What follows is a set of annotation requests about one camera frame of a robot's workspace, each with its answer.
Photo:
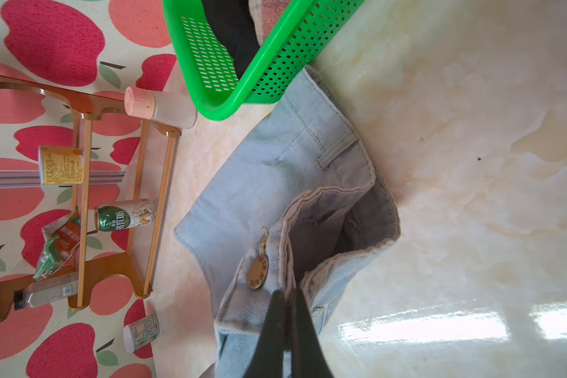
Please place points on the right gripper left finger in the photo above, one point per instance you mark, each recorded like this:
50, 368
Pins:
268, 357

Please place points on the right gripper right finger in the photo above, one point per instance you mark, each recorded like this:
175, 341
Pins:
307, 358

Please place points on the light denim skirt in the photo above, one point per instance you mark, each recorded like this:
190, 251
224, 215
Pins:
300, 204

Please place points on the green plastic basket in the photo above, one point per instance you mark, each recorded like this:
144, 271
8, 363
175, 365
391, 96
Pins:
302, 32

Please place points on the black skirt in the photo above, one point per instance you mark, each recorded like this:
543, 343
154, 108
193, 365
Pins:
232, 24

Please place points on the red plaid skirt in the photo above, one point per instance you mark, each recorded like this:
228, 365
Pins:
265, 14

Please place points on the white small cup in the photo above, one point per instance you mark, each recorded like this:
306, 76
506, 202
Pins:
140, 333

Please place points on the black-cap spice jar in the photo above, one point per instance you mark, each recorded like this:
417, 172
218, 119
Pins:
46, 291

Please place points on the green snack packet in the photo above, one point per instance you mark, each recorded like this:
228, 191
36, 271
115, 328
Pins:
62, 241

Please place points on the wooden two-tier shelf rack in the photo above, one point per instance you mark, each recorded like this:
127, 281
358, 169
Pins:
151, 179

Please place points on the pink-cap clear bottle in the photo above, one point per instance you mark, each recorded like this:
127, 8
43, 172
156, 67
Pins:
176, 110

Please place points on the left aluminium corner post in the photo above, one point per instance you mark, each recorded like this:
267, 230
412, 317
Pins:
19, 179

